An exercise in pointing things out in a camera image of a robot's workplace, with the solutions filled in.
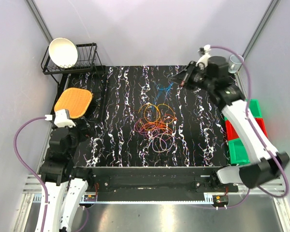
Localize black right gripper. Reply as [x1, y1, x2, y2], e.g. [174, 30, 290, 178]
[168, 61, 215, 92]

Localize blue cable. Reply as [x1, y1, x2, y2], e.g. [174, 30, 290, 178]
[153, 81, 174, 102]

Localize orange cable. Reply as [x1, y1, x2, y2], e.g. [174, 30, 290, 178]
[139, 113, 177, 136]

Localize pink cable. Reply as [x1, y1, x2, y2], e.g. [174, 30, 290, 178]
[134, 119, 176, 153]

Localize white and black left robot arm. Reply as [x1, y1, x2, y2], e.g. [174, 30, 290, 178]
[35, 126, 95, 232]

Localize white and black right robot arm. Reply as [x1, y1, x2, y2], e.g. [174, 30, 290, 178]
[169, 56, 290, 192]

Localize orange woven basket tray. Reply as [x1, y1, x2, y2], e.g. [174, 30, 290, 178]
[54, 87, 93, 119]

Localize black tray under basket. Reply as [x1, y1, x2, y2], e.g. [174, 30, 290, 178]
[65, 72, 107, 121]

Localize black marbled mat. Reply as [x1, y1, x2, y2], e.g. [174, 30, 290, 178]
[74, 66, 230, 167]

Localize white mug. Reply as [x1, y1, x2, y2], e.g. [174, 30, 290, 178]
[228, 54, 244, 73]

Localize red bin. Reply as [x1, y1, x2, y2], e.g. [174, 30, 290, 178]
[225, 118, 268, 141]

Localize green bin far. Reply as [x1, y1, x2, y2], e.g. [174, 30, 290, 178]
[222, 99, 262, 119]

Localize green bin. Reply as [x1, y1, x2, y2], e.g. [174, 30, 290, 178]
[222, 99, 262, 119]
[228, 138, 250, 165]

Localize white bowl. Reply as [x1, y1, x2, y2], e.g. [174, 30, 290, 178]
[48, 38, 78, 68]

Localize green bin near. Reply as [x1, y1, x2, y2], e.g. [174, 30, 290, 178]
[228, 138, 250, 165]

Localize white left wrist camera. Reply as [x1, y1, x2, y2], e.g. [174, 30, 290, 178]
[45, 109, 76, 128]

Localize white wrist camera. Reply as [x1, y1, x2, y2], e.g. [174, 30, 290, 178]
[45, 109, 76, 128]
[196, 44, 211, 70]

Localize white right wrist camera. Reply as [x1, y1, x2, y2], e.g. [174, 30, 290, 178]
[196, 44, 211, 70]

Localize black wire dish rack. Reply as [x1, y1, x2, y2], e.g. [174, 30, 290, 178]
[41, 38, 105, 76]

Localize aluminium frame rail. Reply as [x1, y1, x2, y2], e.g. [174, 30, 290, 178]
[12, 174, 290, 232]

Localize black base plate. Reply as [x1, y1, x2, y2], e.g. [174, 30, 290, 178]
[86, 167, 238, 203]

